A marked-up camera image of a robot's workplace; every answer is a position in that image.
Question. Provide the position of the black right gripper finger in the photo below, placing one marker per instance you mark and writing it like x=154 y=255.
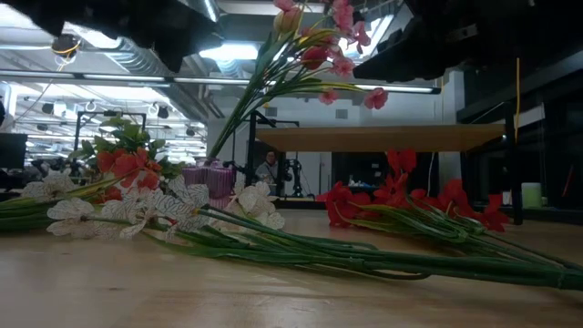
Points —
x=405 y=61

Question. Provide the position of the pink artificial flower bunch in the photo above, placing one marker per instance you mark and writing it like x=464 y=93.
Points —
x=341 y=66

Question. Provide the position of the orange artificial flower bunch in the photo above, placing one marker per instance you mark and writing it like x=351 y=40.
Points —
x=127 y=166

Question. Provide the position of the red artificial flower bunch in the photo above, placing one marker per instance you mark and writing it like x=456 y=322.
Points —
x=341 y=202

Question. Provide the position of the purple ribbed glass vase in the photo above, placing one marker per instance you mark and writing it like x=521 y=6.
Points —
x=218 y=182

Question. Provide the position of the white artificial flower bunch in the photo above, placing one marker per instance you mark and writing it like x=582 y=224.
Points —
x=182 y=207

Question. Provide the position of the black background robot arm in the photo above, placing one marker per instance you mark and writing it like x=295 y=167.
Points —
x=295 y=177

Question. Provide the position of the long light bar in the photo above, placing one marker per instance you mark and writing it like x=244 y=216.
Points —
x=136 y=78

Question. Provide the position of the black round ceiling device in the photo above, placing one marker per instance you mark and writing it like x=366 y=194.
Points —
x=65 y=45

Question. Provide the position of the green plant in white pot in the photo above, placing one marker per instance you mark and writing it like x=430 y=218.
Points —
x=129 y=136

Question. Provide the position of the small white box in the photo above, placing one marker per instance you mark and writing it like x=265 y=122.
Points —
x=506 y=197

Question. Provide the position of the pale green cup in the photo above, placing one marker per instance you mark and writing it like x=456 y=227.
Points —
x=531 y=195

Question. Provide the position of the person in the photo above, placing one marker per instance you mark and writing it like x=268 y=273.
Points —
x=268 y=171

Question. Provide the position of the dark monitor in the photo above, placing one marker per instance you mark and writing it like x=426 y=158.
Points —
x=13 y=150

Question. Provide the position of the wooden shelf with black frame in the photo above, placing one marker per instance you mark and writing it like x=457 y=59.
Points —
x=378 y=139

